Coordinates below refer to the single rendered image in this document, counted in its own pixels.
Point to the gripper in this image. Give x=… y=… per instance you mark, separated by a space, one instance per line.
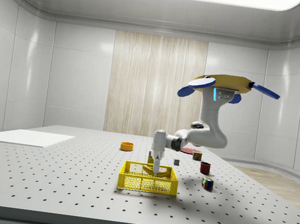
x=157 y=164

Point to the banana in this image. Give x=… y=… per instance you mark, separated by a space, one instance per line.
x=164 y=173

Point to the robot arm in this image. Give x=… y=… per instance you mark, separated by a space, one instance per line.
x=210 y=117

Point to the grey cube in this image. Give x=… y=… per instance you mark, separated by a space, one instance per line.
x=176 y=162

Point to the yellow basket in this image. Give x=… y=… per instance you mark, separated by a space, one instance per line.
x=147 y=183

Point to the red plate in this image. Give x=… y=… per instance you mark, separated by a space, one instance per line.
x=187 y=150

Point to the yellow bowl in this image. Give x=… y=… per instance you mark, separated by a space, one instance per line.
x=126 y=146

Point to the flat-sided can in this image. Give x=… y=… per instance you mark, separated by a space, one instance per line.
x=197 y=156

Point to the red mug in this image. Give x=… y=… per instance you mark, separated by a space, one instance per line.
x=205 y=168

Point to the puzzle cube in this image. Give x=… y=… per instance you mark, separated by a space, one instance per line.
x=207 y=183

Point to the drone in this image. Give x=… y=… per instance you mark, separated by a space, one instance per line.
x=226 y=82

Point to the white board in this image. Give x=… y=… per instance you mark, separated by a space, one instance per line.
x=25 y=136

